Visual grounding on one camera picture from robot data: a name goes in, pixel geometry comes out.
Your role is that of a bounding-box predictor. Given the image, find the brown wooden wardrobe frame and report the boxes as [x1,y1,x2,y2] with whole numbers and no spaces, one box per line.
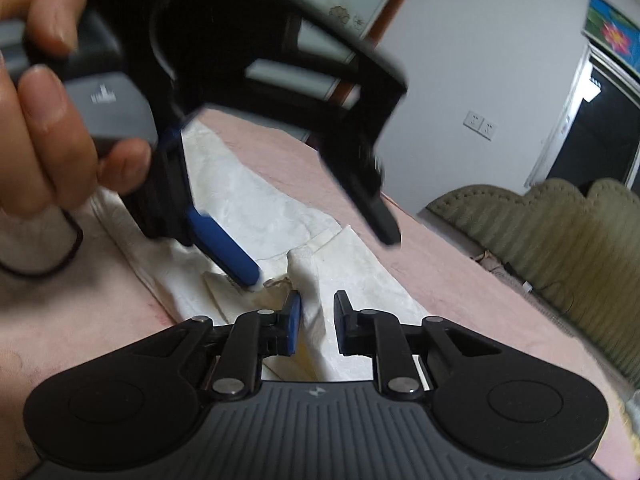
[330,0,432,106]

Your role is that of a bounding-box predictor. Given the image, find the olive upholstered headboard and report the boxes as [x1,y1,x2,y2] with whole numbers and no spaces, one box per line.
[424,177,640,377]

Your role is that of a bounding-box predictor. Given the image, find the dark window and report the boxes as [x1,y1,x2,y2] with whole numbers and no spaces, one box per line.
[525,42,640,192]

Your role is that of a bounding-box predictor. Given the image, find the black wrist band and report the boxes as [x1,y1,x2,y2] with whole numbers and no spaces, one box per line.
[0,214,84,277]

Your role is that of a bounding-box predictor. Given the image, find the black cable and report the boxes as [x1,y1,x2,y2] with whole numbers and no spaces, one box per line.
[492,260,576,313]

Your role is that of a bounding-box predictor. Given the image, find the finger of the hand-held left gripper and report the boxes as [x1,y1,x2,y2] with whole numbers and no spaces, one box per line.
[121,124,262,292]
[200,52,409,247]

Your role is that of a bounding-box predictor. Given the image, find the flower print picture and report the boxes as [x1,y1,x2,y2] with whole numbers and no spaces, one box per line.
[582,0,640,70]

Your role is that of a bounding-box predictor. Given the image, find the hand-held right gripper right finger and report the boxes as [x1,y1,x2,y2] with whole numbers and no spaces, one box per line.
[333,290,501,401]

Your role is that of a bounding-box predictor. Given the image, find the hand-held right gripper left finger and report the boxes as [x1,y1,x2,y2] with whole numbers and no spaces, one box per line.
[172,290,303,401]

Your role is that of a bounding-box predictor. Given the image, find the white pants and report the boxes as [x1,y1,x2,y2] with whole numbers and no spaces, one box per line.
[90,120,442,382]

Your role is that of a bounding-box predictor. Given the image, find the pink bed blanket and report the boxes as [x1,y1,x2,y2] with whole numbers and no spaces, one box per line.
[0,107,638,461]

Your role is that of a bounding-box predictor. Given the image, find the person's left hand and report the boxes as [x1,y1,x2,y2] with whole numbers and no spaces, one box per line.
[0,0,152,219]

